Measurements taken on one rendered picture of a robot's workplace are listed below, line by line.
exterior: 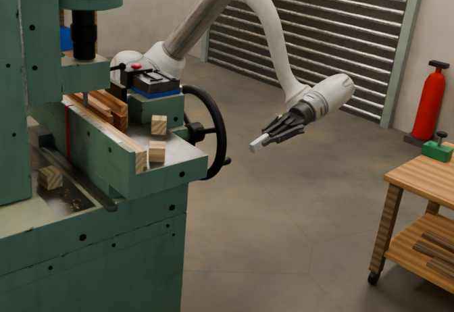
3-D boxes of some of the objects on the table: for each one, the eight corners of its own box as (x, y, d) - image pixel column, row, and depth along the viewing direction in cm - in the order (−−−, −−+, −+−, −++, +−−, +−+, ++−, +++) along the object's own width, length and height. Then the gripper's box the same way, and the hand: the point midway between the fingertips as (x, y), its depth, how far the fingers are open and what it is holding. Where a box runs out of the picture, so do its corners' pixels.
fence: (135, 174, 108) (135, 150, 106) (128, 176, 107) (128, 152, 105) (26, 90, 149) (25, 71, 146) (21, 90, 148) (19, 71, 145)
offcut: (165, 135, 128) (166, 120, 126) (150, 134, 127) (151, 119, 126) (166, 130, 131) (167, 115, 129) (151, 129, 130) (152, 115, 129)
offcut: (148, 161, 114) (148, 148, 113) (148, 153, 118) (149, 140, 116) (165, 162, 114) (165, 148, 113) (165, 154, 118) (165, 141, 117)
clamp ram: (146, 117, 136) (147, 84, 133) (121, 121, 132) (121, 88, 128) (129, 106, 142) (130, 74, 139) (105, 110, 138) (104, 78, 134)
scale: (122, 142, 109) (123, 141, 109) (117, 143, 108) (117, 142, 108) (32, 76, 143) (32, 75, 143) (27, 76, 142) (27, 76, 142)
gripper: (289, 95, 169) (235, 131, 158) (319, 109, 160) (264, 147, 150) (292, 114, 173) (239, 150, 163) (321, 127, 165) (267, 167, 154)
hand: (259, 142), depth 158 cm, fingers closed
